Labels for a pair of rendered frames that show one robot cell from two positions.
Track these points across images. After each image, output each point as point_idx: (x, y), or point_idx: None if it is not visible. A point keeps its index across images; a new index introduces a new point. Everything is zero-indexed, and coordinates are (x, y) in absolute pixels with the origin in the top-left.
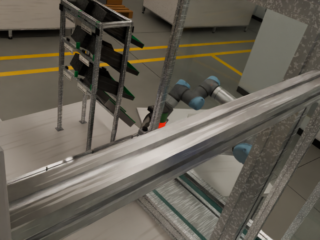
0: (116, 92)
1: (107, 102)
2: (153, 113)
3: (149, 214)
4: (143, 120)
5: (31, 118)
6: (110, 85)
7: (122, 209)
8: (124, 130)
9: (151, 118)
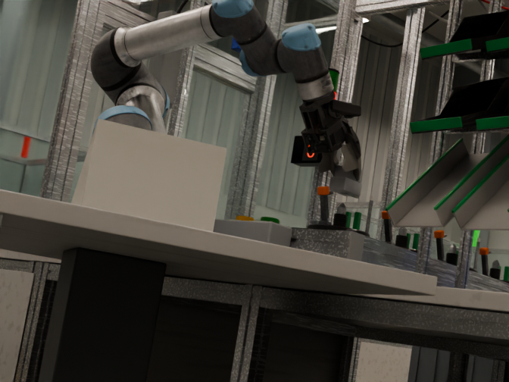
0: (451, 114)
1: (463, 147)
2: (344, 81)
3: None
4: (360, 152)
5: None
6: (467, 98)
7: None
8: None
9: (344, 139)
